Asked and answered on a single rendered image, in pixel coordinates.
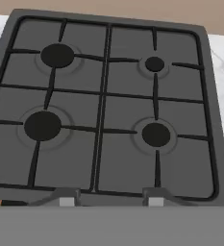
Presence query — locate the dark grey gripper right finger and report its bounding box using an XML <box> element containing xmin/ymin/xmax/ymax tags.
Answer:
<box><xmin>141</xmin><ymin>186</ymin><xmax>194</xmax><ymax>208</ymax></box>

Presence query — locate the dark grey gas hob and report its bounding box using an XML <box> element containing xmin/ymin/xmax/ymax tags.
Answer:
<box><xmin>0</xmin><ymin>8</ymin><xmax>224</xmax><ymax>207</ymax></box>

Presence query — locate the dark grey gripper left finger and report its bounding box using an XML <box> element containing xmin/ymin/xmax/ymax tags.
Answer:
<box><xmin>29</xmin><ymin>187</ymin><xmax>82</xmax><ymax>208</ymax></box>

